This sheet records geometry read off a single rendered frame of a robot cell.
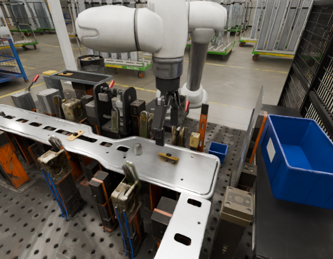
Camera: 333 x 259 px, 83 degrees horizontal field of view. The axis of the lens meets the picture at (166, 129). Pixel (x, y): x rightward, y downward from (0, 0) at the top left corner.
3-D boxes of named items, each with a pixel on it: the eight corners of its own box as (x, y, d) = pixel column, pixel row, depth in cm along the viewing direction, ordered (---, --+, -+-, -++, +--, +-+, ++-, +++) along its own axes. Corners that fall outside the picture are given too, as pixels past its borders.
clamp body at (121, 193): (116, 254, 74) (99, 197, 55) (132, 226, 84) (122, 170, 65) (136, 263, 71) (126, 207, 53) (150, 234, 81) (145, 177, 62)
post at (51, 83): (61, 132, 146) (41, 75, 122) (69, 127, 152) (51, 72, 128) (69, 134, 144) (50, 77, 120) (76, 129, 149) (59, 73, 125)
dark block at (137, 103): (136, 167, 114) (129, 104, 91) (142, 160, 119) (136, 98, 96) (144, 169, 112) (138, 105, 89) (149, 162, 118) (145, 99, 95)
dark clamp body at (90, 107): (93, 160, 119) (77, 106, 98) (106, 148, 130) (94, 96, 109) (107, 165, 116) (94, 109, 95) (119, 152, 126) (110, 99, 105)
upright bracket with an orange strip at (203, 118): (191, 189, 100) (201, 104, 73) (192, 187, 101) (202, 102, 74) (197, 190, 99) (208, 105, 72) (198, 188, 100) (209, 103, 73)
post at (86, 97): (95, 153, 125) (79, 97, 103) (99, 149, 129) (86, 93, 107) (101, 155, 123) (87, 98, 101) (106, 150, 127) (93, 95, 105)
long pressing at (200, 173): (-40, 121, 104) (-42, 118, 103) (2, 104, 121) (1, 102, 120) (211, 203, 60) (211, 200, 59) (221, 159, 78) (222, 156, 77)
